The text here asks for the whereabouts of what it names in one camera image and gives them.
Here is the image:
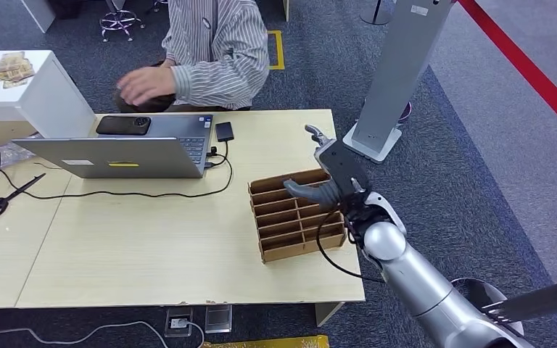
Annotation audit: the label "person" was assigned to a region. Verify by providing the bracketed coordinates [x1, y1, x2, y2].
[113, 0, 271, 115]

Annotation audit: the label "white floor cable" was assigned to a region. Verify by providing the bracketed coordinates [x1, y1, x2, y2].
[0, 320, 206, 348]

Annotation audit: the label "light wooden table leg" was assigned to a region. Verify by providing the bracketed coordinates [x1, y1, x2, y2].
[314, 301, 345, 328]

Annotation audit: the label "floor socket box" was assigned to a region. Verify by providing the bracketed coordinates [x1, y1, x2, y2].
[164, 307, 194, 338]

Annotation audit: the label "short black hub cable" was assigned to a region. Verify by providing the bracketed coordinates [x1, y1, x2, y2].
[206, 140, 229, 158]

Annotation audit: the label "pile of patterned cards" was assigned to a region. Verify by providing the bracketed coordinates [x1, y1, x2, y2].
[0, 51, 36, 90]

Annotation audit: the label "dark grey usb hub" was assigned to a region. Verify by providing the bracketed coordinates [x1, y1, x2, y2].
[215, 121, 235, 143]

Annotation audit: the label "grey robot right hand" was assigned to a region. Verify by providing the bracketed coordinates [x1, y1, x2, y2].
[283, 123, 371, 210]

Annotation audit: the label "black stanchion base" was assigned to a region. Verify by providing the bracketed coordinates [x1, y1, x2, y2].
[360, 0, 395, 26]

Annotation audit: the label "yellow patterned strip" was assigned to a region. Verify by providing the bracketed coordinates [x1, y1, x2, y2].
[204, 335, 330, 348]

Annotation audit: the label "clear plastic bottle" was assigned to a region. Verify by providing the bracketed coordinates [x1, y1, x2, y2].
[0, 143, 37, 170]

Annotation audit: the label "black scissors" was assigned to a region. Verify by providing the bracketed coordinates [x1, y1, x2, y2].
[0, 173, 47, 222]

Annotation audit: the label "round black disc base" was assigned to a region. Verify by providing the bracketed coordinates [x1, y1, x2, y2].
[451, 277, 525, 337]

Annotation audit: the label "red barrier strip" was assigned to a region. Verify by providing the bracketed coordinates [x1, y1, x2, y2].
[457, 0, 557, 146]

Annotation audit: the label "person's left hand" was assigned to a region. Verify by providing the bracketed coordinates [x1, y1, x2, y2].
[115, 65, 178, 107]

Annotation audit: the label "chrome stool base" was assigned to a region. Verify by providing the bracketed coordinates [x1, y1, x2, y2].
[99, 0, 146, 43]

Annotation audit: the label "dark grey metal rod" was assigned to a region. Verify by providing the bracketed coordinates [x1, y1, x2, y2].
[482, 274, 557, 323]

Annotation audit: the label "black smartphone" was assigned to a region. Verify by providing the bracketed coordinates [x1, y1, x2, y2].
[96, 115, 152, 137]

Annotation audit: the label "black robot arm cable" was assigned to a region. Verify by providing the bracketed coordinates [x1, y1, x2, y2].
[315, 210, 387, 284]

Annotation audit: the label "long black power cable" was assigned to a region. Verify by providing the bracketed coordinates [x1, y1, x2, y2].
[0, 141, 235, 199]

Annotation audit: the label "brown wooden slotted organizer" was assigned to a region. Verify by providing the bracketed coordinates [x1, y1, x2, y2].
[247, 167, 347, 264]

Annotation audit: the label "silver grey laptop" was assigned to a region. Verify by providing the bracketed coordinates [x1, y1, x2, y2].
[12, 114, 215, 180]

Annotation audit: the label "grey pillar stand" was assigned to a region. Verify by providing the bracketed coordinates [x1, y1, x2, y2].
[342, 0, 454, 165]

